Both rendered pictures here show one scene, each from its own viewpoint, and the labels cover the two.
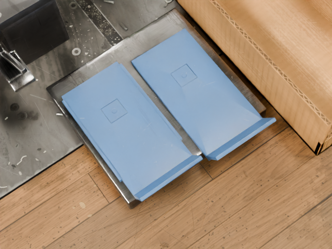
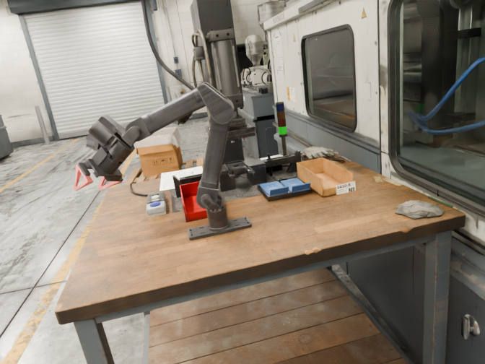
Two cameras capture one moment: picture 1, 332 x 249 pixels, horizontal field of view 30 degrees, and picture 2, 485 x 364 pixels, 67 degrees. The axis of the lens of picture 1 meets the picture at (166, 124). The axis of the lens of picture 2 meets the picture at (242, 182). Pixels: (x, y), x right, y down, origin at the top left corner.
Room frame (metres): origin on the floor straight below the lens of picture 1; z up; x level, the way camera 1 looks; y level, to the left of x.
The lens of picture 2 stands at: (-1.00, -0.24, 1.39)
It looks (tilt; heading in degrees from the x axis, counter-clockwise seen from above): 18 degrees down; 17
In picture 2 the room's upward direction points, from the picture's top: 8 degrees counter-clockwise
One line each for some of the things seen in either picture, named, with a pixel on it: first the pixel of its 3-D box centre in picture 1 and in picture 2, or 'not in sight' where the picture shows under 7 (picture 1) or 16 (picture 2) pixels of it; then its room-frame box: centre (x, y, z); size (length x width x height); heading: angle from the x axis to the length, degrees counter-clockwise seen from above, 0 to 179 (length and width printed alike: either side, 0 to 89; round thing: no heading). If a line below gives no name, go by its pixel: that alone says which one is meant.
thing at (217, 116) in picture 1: (199, 89); (294, 182); (0.30, -0.04, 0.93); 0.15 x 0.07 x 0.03; 26
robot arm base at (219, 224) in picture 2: not in sight; (217, 218); (-0.02, 0.16, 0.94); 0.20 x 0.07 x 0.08; 117
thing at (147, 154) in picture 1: (128, 126); (273, 185); (0.27, 0.04, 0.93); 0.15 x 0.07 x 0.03; 27
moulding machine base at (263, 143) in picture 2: not in sight; (253, 107); (6.09, 1.54, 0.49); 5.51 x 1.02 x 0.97; 24
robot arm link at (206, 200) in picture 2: not in sight; (211, 199); (-0.02, 0.17, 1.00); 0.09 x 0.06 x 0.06; 15
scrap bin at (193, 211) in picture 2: not in sight; (198, 198); (0.17, 0.31, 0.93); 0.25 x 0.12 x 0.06; 27
